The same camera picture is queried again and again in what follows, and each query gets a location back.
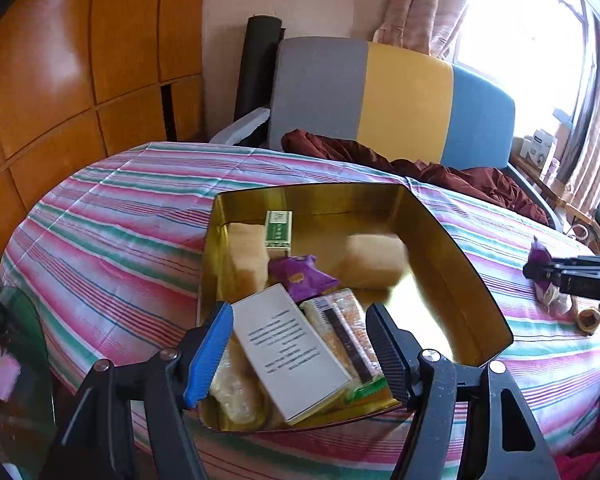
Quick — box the striped bed sheet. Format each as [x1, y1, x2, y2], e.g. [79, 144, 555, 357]
[0, 141, 600, 480]

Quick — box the small purple item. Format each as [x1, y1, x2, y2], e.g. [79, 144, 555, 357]
[526, 236, 556, 267]

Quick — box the purple snack packet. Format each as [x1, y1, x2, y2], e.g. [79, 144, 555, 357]
[269, 255, 342, 304]

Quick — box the beige patterned curtain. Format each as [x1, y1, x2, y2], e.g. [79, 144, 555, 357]
[372, 0, 477, 57]
[564, 25, 600, 213]

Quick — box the yellow sponge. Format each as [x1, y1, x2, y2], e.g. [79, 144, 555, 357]
[228, 222, 271, 294]
[339, 233, 409, 289]

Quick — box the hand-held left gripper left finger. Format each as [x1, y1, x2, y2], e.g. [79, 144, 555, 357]
[40, 301, 235, 480]

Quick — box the brown tape roll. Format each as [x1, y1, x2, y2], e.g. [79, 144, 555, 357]
[577, 307, 600, 335]

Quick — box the glass side table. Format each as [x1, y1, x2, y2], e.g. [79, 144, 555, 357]
[0, 284, 57, 480]

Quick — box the gold tin box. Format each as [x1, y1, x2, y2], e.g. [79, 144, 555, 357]
[196, 183, 514, 434]

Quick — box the white rectangular box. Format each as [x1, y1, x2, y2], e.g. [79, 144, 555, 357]
[231, 283, 354, 427]

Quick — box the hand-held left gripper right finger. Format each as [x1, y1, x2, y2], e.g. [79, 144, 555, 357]
[365, 302, 561, 480]

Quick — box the grey yellow blue sofa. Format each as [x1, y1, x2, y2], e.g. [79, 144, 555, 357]
[209, 36, 567, 232]

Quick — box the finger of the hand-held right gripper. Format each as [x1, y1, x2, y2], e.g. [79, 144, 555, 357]
[555, 266, 600, 303]
[522, 255, 600, 281]

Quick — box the cracker packet with green end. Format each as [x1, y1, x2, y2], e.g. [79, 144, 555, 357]
[300, 287, 389, 402]
[209, 339, 272, 432]

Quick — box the dark red blanket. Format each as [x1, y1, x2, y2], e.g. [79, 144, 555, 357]
[281, 129, 552, 222]

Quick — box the white plastic wrapper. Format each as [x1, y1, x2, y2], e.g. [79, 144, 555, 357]
[534, 280, 574, 317]

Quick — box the small green and gold box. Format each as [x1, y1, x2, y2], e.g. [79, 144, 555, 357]
[263, 210, 294, 259]

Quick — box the black rolled mat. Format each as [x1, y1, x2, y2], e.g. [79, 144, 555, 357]
[233, 15, 284, 124]

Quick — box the pink cloth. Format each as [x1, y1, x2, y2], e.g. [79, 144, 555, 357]
[0, 338, 22, 403]

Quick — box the wooden wardrobe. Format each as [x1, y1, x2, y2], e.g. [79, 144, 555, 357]
[0, 0, 207, 282]

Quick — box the white carton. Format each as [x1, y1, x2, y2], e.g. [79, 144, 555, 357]
[522, 129, 559, 172]

